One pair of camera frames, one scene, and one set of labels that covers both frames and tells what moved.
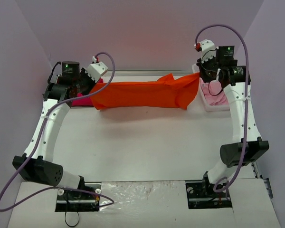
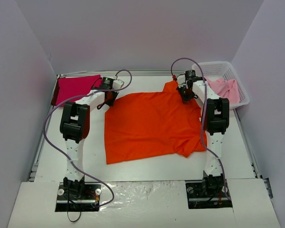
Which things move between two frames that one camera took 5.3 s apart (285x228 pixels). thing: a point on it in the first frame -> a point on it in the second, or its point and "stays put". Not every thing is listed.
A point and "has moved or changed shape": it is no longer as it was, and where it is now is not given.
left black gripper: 86,80 -> 111,99
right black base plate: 202,195 stays put
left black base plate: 79,200 stays put
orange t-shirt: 167,91 has moved or changed shape
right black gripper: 203,71 -> 185,95
